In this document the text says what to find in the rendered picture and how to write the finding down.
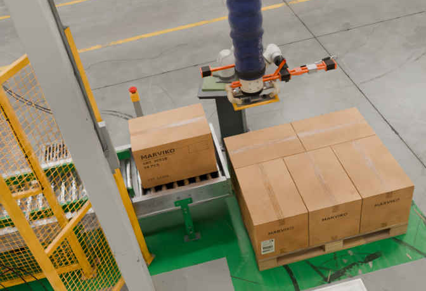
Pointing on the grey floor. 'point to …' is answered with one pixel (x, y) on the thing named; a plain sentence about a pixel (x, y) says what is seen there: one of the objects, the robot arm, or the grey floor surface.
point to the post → (137, 104)
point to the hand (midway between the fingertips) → (286, 73)
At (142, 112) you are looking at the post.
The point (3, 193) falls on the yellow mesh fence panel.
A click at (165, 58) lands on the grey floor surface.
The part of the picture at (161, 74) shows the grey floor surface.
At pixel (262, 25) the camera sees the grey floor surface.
